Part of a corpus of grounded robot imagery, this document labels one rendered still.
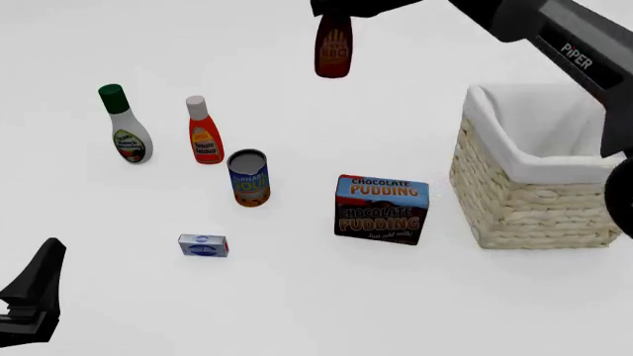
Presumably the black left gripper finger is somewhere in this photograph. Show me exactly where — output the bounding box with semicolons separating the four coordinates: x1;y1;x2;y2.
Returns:
0;237;67;315

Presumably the blue alphabet soup can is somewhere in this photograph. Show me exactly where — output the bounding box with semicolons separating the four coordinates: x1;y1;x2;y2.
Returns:
226;148;272;209

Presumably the small silver blue box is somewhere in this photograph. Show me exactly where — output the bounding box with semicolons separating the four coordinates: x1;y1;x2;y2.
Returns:
177;232;230;258

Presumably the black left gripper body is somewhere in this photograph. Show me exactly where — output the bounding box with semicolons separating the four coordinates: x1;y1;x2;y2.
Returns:
0;295;62;344

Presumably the wicker basket with white liner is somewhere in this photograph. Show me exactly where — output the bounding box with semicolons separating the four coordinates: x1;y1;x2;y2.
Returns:
448;83;626;251

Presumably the red ketchup bottle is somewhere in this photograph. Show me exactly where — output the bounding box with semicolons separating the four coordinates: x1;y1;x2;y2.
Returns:
185;95;226;166

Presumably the dark brown bbq sauce bottle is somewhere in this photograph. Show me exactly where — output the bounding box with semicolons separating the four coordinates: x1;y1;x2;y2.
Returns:
313;12;355;79

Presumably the white ranch dressing bottle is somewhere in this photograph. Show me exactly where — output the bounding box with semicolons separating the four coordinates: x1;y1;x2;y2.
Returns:
97;83;154;165

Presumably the chocolate pudding box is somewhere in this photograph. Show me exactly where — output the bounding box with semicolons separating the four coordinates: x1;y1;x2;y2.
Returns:
333;173;431;246

